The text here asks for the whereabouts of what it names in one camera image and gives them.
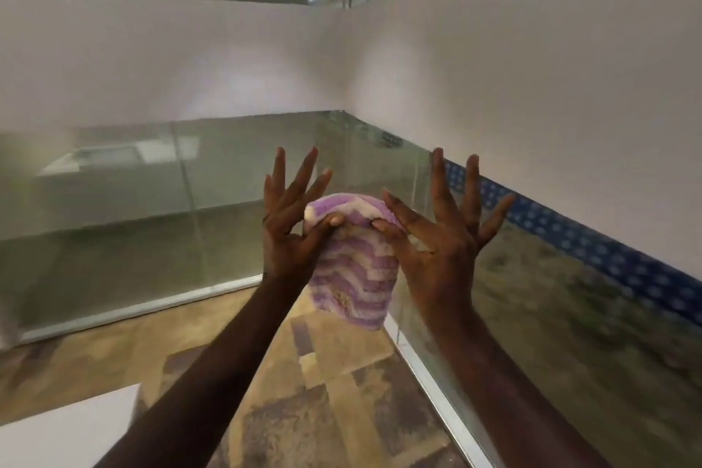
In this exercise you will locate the purple striped cleaning cloth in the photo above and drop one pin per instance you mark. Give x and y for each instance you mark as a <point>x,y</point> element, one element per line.
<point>356,275</point>

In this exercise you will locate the white paper sheet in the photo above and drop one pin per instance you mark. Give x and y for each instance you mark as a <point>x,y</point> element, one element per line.
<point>164,62</point>
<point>521,73</point>

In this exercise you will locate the plain glass partition wall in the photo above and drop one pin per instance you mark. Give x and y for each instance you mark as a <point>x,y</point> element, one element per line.
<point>109,243</point>

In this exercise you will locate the person's left hand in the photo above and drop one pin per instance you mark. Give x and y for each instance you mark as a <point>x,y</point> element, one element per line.
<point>288,243</point>

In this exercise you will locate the person's left forearm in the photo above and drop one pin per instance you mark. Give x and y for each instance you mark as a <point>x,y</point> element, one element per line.
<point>219,374</point>

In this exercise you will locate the dotted glass partition panel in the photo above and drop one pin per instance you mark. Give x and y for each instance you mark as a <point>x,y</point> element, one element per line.
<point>548,319</point>

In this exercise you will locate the person's right forearm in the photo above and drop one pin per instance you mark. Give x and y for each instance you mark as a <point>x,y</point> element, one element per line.
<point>504,402</point>

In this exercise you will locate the person's right hand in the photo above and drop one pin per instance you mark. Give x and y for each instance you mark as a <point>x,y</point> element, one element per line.
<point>439,270</point>

